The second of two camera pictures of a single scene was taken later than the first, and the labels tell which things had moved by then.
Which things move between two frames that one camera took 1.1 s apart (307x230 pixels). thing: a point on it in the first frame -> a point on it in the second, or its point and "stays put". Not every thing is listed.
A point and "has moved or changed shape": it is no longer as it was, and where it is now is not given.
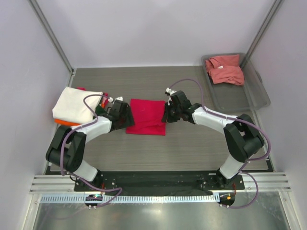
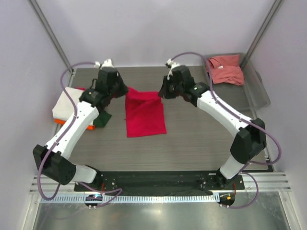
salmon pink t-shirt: (225, 69) stays put
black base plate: (160, 183) stays put
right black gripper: (167, 118) -> (164, 93)
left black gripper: (130, 121) -> (124, 89)
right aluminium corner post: (268, 16) stays put
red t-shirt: (148, 115) has moved or changed shape
